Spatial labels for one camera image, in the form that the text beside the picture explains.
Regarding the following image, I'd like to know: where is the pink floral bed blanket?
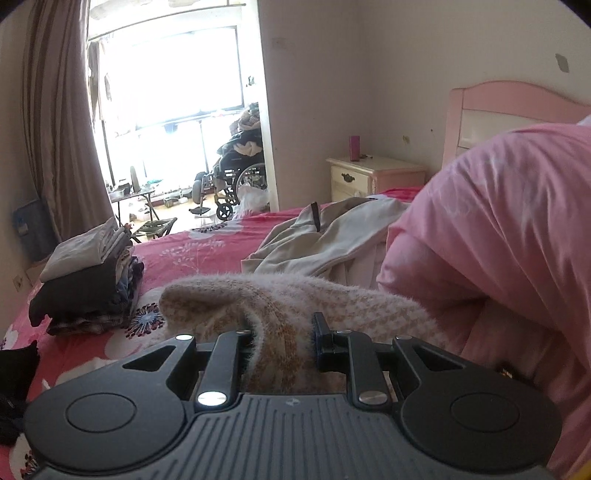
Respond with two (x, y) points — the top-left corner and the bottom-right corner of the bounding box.
(0, 185), (424, 480)

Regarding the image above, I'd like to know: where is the beige crumpled jacket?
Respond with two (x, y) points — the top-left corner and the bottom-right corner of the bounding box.
(242, 196), (409, 289)

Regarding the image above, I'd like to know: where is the pink quilt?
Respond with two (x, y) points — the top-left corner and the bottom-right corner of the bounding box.
(377, 120), (590, 479)

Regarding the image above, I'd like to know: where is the black garment at left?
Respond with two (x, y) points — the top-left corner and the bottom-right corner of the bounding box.
(0, 341), (40, 446)

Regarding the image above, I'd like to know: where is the small folding table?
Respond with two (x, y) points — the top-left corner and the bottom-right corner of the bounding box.
(108, 187), (159, 226)

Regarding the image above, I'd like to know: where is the pink headboard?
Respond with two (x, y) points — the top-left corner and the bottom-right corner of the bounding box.
(442, 80), (590, 166)

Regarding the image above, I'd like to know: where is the plaid folded garment under pile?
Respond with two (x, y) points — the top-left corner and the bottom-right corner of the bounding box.
(46, 255), (141, 336)

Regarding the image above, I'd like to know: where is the wheelchair with clothes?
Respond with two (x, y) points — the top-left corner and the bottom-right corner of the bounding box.
(189, 102), (267, 222)

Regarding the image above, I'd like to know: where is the pink cup on cabinet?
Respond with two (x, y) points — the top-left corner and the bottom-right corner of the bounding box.
(349, 135), (361, 162)

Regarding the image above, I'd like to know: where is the white folded garment on pile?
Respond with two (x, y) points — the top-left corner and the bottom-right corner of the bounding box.
(39, 217), (129, 283)

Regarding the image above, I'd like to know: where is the cream bedside cabinet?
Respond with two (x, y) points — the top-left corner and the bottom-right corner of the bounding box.
(327, 156), (427, 201)

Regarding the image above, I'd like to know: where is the brown curtain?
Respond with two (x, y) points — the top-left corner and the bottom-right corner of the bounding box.
(22, 1), (112, 240)

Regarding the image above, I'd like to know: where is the black folded garment on pile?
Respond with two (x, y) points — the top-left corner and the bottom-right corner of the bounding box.
(28, 256), (144, 327)

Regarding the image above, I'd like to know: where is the fuzzy beige houndstooth sweater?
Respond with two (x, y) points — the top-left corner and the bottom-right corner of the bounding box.
(157, 274), (451, 394)

